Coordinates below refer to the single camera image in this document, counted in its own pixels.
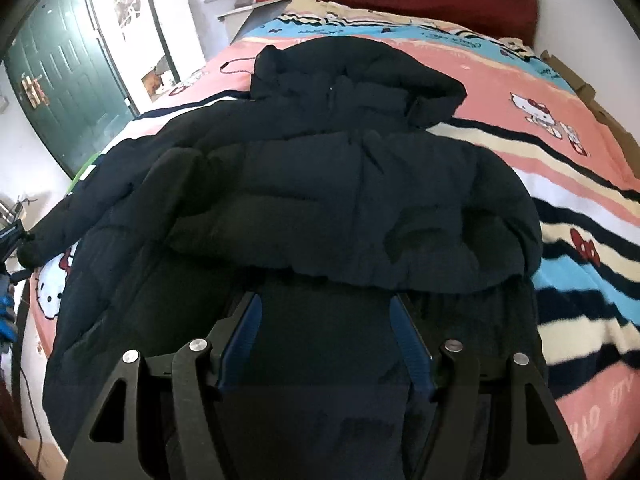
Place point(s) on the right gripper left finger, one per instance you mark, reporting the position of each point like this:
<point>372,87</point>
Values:
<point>154,416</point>

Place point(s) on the brown cardboard beside bed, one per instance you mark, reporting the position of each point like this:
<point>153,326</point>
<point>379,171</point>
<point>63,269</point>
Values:
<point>587,94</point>

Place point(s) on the green door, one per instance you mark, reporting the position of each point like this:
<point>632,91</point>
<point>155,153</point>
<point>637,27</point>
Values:
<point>67,87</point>

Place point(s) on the striped Hello Kitty blanket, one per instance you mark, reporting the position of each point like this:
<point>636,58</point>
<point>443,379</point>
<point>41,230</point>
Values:
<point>525,107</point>

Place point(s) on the dark navy puffer jacket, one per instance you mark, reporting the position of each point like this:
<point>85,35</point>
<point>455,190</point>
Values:
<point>326,193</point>

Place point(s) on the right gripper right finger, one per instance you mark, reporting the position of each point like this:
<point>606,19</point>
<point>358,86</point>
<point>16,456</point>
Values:
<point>495,417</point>

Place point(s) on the white bedside shelf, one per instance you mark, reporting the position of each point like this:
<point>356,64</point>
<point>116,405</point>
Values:
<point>240,21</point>

